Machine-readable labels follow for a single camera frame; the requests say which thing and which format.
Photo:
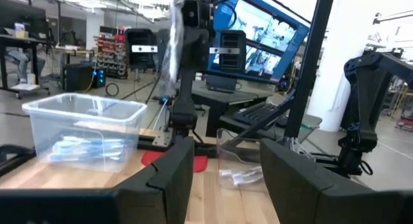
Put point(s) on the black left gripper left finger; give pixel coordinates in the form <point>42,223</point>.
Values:
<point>96,204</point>

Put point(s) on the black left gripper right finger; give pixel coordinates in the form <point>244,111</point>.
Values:
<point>306,198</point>

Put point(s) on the blue white toothbrush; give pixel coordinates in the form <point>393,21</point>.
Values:
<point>87,143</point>
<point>80,157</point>
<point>84,151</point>

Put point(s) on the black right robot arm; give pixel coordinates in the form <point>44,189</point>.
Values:
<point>187,98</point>

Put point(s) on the black background robot arm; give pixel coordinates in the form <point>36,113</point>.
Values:
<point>364,104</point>

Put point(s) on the large blue-screen monitor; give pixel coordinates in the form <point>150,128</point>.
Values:
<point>267,33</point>

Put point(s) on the red flat plastic lid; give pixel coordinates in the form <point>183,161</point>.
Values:
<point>151,157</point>

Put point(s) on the clear shallow plastic tray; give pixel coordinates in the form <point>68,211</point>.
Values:
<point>238,153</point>

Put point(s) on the black desk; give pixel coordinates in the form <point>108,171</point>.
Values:
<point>226,98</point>

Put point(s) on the clear deep plastic bin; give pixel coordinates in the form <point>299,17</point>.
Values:
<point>80,111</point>

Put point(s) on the black laptop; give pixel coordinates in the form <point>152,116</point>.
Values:
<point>255,112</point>

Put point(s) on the red parts shelf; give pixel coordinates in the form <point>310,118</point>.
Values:
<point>111,53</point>

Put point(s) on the black computer tower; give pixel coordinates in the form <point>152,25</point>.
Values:
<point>80,77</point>

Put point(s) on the person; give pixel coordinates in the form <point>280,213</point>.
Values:
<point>22,62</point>

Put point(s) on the black work table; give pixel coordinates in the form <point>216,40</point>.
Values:
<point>19,41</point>

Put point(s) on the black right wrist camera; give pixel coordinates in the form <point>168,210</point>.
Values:
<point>191,12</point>

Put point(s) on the silver metal bracket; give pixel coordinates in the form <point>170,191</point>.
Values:
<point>163,138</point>

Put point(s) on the black metal frame post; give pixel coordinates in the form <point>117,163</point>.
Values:
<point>309,62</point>

